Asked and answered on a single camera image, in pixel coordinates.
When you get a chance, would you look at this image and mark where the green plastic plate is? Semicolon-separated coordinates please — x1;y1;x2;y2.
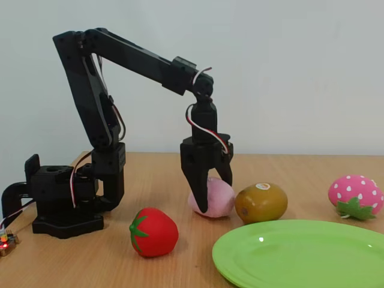
212;219;384;288

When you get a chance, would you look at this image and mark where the black table clamp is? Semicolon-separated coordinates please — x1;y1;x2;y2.
1;154;41;220

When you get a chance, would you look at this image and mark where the white red board wire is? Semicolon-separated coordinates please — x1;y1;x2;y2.
0;199;37;232

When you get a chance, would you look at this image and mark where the small controller circuit board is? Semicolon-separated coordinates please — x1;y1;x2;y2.
0;229;20;257

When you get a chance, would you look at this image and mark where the red tomato toy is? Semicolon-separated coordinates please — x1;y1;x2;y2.
128;207;180;258

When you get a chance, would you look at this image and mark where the brown kiwi with sticker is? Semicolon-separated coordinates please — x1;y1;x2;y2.
234;182;289;224

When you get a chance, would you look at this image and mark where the pink strawberry toy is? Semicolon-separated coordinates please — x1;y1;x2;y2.
327;174;384;221

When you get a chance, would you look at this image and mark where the pink plush peach toy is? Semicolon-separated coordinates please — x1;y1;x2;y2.
188;176;236;218

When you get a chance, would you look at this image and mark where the white red gripper servo cable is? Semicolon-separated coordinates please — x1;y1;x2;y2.
185;103;232;157

